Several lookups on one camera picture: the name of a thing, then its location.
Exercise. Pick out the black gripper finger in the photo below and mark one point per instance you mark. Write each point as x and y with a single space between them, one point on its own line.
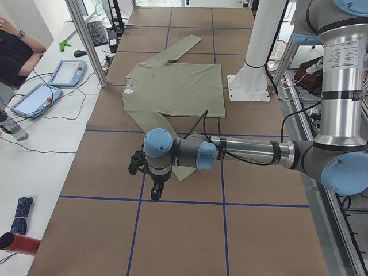
156 191

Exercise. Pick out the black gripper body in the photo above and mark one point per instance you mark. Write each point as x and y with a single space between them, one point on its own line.
158 179

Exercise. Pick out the olive green long-sleeve shirt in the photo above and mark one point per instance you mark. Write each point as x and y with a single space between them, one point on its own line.
163 87

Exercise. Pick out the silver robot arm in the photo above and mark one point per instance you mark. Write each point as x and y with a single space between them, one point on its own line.
336 157

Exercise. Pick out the folded dark plaid umbrella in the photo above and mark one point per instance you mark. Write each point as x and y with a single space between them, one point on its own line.
19 224

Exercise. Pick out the far blue teach pendant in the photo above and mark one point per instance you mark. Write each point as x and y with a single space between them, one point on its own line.
68 73

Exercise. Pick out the blue teach pendant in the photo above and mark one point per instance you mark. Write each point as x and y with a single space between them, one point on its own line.
68 73
37 101

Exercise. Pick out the near blue teach pendant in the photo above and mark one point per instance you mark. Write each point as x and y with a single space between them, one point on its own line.
37 101

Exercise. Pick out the black computer mouse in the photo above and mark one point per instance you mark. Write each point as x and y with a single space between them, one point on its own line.
79 53

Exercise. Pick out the red cylinder tube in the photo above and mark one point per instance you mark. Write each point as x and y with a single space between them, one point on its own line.
18 243

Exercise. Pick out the clear water bottle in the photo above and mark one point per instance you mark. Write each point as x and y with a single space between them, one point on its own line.
9 126

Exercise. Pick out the black keyboard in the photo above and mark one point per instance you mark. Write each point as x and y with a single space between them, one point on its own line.
97 33

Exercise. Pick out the brown cardboard box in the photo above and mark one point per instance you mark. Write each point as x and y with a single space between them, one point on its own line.
308 81

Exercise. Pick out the seated person in black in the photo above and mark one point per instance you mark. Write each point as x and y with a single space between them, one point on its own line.
20 53

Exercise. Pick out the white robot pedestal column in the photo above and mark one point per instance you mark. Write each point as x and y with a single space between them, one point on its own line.
250 83

